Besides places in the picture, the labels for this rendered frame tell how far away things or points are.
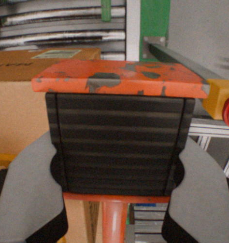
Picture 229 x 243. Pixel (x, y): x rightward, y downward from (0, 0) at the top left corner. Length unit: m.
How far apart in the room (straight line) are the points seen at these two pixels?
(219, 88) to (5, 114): 0.37
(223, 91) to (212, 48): 1.09
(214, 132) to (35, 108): 1.28
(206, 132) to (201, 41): 0.62
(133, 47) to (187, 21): 0.72
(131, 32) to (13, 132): 0.55
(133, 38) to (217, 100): 0.43
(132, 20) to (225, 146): 1.18
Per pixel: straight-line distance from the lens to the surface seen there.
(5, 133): 0.33
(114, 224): 0.18
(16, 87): 0.29
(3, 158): 0.35
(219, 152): 1.59
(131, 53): 0.74
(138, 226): 0.78
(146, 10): 1.34
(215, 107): 0.40
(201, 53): 1.45
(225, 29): 1.51
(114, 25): 0.84
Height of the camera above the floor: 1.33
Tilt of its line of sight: 62 degrees down
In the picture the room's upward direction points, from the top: 176 degrees counter-clockwise
